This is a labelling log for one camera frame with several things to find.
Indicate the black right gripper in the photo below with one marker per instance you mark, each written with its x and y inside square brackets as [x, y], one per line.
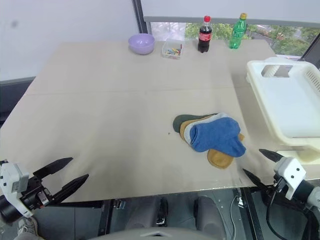
[271, 187]

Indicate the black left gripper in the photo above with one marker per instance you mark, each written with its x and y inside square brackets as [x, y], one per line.
[35, 195]

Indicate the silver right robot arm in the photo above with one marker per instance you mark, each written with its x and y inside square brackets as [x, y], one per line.
[310, 195]

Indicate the white plastic basket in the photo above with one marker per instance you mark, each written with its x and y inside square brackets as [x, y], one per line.
[285, 100]

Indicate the clear plastic clip box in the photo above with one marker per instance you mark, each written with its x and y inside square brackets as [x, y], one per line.
[172, 50]

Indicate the mustard yellow sock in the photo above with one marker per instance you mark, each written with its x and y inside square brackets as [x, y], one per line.
[220, 158]

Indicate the grey white sneaker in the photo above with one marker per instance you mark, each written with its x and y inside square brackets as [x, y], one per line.
[27, 226]

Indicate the light blue sock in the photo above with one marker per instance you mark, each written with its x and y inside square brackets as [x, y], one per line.
[193, 126]

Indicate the dark green sock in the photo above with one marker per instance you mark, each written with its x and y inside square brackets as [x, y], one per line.
[179, 122]

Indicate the grey rounded robot torso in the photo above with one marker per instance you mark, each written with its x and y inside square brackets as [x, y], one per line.
[150, 235]

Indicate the green soda bottle yellow cap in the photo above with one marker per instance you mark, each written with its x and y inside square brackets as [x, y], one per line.
[237, 32]

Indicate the cola bottle red cap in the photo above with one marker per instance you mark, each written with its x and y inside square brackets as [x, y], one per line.
[205, 35]

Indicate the colourful plastic clips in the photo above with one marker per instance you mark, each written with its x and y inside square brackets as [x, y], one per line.
[173, 51]

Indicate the grey roller blind bar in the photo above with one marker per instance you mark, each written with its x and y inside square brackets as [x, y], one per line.
[225, 20]

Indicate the purple plastic bowl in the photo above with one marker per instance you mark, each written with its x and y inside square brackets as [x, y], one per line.
[141, 45]

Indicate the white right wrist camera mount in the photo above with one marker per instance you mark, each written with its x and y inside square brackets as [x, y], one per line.
[291, 175]

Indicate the black table frame leg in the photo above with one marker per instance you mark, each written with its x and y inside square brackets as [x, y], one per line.
[250, 212]

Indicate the dark window frame post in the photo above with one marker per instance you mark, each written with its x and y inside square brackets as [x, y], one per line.
[142, 15]

